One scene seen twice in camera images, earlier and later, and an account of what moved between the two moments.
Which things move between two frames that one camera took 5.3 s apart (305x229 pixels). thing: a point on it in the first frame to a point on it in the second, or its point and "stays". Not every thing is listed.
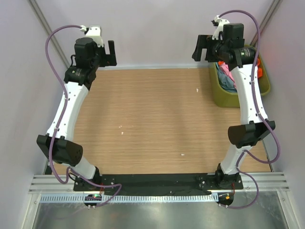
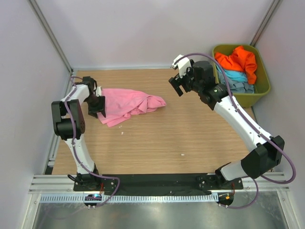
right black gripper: (205, 41) to (176, 84)
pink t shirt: (224, 68) to (121, 104)
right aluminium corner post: (267, 20) stays
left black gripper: (109, 60) to (100, 108)
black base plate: (159, 185) stays
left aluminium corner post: (47, 29) stays
